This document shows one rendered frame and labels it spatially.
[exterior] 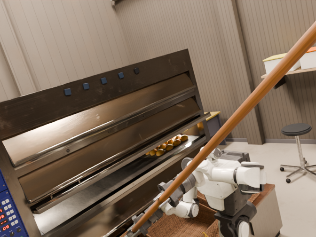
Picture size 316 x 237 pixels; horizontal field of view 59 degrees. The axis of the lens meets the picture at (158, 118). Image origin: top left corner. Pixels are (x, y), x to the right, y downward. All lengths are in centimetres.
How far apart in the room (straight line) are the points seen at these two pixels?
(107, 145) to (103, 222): 58
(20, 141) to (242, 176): 136
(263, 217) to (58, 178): 190
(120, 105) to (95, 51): 474
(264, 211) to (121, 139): 155
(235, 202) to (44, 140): 127
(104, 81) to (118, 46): 516
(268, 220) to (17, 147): 231
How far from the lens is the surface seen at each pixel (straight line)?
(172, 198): 128
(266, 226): 305
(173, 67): 272
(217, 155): 161
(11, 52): 607
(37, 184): 202
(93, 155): 216
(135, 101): 238
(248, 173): 127
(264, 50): 525
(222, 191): 162
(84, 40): 688
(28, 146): 197
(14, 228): 201
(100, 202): 225
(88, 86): 214
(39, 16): 660
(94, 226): 228
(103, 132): 219
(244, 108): 80
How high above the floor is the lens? 209
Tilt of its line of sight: 12 degrees down
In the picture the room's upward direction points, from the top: 16 degrees counter-clockwise
